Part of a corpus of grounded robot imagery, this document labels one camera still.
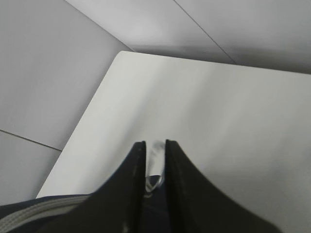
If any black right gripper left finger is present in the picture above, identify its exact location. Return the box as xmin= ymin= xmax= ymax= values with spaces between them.
xmin=46 ymin=141 xmax=146 ymax=233

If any navy insulated lunch bag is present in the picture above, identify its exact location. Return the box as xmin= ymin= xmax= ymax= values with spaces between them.
xmin=0 ymin=189 xmax=171 ymax=233

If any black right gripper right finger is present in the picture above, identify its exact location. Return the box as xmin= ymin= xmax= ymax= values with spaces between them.
xmin=165 ymin=140 xmax=281 ymax=233

